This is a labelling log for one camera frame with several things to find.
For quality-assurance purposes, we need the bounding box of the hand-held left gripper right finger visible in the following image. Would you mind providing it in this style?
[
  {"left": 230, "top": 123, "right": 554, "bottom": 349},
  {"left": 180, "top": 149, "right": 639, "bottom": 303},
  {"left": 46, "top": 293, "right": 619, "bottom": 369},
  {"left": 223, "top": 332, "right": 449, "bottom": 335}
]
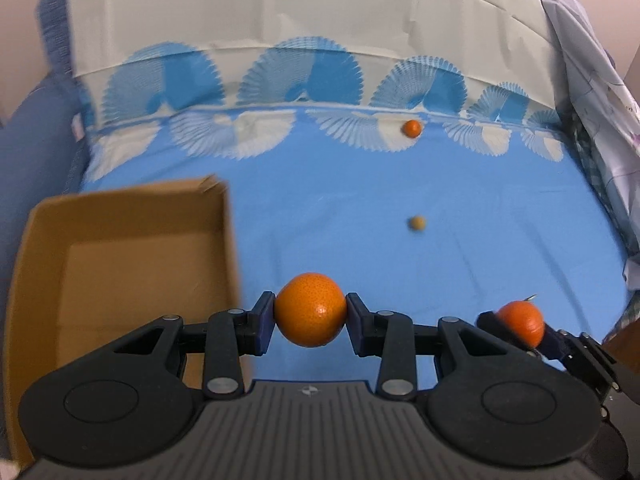
[{"left": 346, "top": 292, "right": 507, "bottom": 402}]

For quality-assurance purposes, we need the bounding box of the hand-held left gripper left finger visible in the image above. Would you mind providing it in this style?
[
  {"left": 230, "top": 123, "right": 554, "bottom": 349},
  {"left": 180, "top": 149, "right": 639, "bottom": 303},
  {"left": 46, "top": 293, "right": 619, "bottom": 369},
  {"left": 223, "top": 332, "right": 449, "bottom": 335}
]
[{"left": 112, "top": 291, "right": 276, "bottom": 402}]

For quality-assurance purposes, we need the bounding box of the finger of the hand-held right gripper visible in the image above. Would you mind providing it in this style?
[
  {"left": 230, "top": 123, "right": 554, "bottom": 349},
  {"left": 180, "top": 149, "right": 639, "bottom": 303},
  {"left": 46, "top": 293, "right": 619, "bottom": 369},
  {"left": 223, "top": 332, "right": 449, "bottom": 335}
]
[
  {"left": 476, "top": 311, "right": 540, "bottom": 357},
  {"left": 539, "top": 326, "right": 622, "bottom": 397}
]

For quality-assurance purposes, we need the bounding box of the reddish orange tangerine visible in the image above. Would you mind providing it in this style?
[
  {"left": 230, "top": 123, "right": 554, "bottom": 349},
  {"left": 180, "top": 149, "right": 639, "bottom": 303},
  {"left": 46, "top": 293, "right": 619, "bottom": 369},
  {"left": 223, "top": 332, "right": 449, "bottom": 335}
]
[{"left": 496, "top": 300, "right": 546, "bottom": 350}]

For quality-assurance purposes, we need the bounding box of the large dimpled orange tangerine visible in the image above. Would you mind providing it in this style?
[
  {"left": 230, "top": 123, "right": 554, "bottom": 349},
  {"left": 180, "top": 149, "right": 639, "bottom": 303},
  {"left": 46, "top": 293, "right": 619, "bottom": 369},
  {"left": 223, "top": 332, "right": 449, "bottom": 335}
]
[{"left": 274, "top": 272, "right": 348, "bottom": 348}]

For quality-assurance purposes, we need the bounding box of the brown cardboard box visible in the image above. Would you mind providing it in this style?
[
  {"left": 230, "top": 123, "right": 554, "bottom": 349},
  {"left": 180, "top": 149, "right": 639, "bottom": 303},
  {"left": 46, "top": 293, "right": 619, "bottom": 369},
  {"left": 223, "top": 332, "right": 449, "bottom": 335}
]
[{"left": 2, "top": 175, "right": 254, "bottom": 472}]

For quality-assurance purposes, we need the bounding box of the blue white fan-print bed sheet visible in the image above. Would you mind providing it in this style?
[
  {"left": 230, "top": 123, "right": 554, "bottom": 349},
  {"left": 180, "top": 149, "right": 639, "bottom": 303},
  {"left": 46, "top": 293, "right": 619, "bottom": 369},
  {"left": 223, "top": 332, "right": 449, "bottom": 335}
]
[{"left": 35, "top": 0, "right": 640, "bottom": 398}]

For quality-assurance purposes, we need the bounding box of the blue checkered cloth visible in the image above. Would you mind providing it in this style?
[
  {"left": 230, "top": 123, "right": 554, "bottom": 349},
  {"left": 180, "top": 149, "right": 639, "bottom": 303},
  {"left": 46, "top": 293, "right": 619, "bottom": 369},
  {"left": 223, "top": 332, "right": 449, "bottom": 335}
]
[{"left": 570, "top": 110, "right": 640, "bottom": 261}]

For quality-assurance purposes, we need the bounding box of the dark blue pillow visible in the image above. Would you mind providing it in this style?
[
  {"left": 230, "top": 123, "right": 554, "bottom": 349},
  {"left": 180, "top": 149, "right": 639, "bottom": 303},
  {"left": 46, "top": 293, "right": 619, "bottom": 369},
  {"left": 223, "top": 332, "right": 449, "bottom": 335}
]
[{"left": 0, "top": 72, "right": 96, "bottom": 311}]

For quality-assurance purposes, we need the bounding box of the white floral quilt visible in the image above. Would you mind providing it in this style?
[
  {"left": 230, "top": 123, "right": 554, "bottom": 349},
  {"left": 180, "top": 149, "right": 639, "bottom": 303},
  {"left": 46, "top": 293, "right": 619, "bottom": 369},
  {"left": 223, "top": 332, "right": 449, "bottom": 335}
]
[{"left": 510, "top": 0, "right": 640, "bottom": 291}]

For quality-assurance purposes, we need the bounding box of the brown wooden bed frame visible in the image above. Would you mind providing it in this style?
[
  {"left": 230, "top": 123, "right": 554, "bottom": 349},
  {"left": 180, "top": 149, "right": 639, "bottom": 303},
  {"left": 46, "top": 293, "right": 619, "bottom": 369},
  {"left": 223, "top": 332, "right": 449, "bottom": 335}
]
[{"left": 602, "top": 305, "right": 640, "bottom": 361}]

